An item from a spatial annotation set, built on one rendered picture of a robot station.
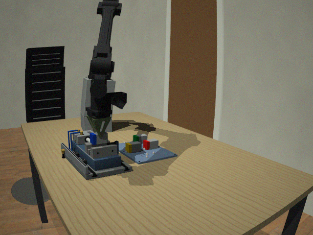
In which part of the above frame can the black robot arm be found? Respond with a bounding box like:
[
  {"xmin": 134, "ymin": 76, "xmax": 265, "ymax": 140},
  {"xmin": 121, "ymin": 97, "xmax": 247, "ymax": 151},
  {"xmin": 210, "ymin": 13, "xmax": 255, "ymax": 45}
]
[{"xmin": 88, "ymin": 0, "xmax": 127, "ymax": 110}]

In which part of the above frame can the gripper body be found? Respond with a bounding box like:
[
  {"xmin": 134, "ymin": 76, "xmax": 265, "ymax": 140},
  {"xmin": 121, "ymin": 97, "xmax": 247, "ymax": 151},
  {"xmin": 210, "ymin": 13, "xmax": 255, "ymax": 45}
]
[{"xmin": 86, "ymin": 95, "xmax": 112, "ymax": 119}]

